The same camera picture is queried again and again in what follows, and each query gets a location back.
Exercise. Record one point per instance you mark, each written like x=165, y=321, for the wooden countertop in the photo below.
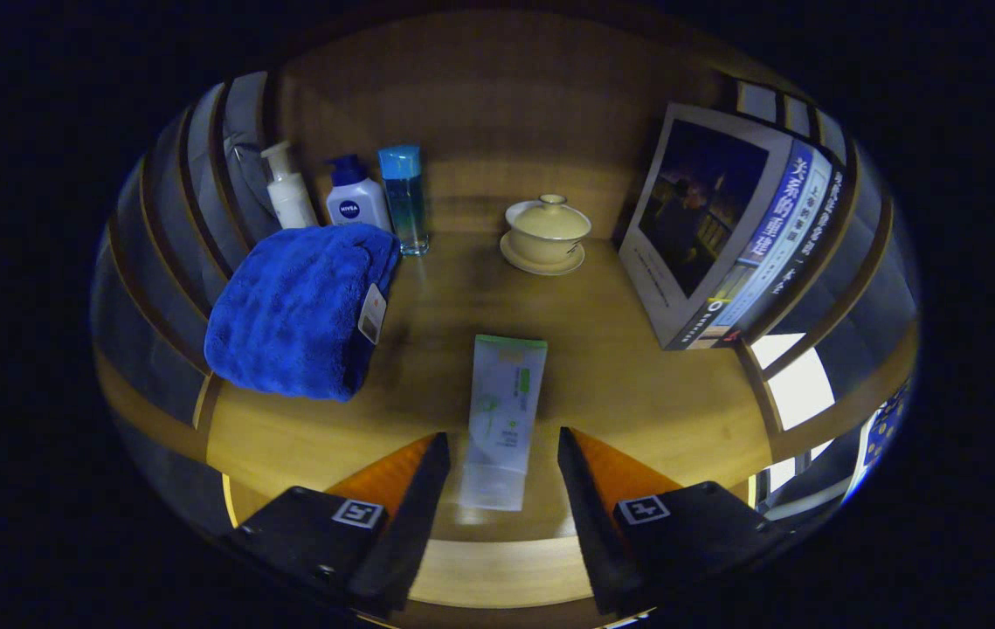
x=619, y=393

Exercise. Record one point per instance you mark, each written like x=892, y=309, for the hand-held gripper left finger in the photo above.
x=418, y=515

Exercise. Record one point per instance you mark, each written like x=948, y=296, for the cream saucer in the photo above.
x=541, y=266

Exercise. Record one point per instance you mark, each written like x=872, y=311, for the blue folded towel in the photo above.
x=296, y=314

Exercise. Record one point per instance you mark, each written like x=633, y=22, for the white bottle with blue cap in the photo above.
x=357, y=205

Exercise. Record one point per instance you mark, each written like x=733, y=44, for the wooden cabinet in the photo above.
x=506, y=87

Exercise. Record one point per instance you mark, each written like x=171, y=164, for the clear blue bottle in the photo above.
x=405, y=205

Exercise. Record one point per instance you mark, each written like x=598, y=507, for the white pump bottle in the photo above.
x=292, y=201

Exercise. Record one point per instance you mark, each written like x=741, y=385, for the cream lidded teacup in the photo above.
x=547, y=231

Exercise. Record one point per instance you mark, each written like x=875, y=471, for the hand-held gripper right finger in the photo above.
x=593, y=515

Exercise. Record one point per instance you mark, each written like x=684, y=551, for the black spine book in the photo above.
x=838, y=201

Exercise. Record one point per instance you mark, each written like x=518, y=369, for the white green tube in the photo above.
x=506, y=402

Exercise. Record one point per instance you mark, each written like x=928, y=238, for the blue gold-dotted gift bag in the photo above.
x=886, y=428

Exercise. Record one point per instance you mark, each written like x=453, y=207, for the white book with dark cover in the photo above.
x=689, y=210

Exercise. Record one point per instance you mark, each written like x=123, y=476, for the light blue spine book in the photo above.
x=803, y=223

